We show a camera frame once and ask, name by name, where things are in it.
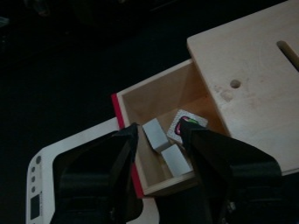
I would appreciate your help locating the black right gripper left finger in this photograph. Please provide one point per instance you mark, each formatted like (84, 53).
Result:
(93, 175)

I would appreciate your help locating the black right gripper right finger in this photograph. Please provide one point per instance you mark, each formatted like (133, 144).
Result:
(229, 175)

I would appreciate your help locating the wooden drawer with red front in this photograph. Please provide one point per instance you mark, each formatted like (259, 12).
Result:
(162, 96)

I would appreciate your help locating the white board with holes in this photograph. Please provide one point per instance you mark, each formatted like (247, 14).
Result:
(44, 186)

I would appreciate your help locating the white rectangular block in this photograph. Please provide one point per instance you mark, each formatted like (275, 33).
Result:
(154, 134)
(176, 160)

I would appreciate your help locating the white card with colourful print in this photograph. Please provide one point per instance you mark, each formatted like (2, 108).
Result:
(174, 125)

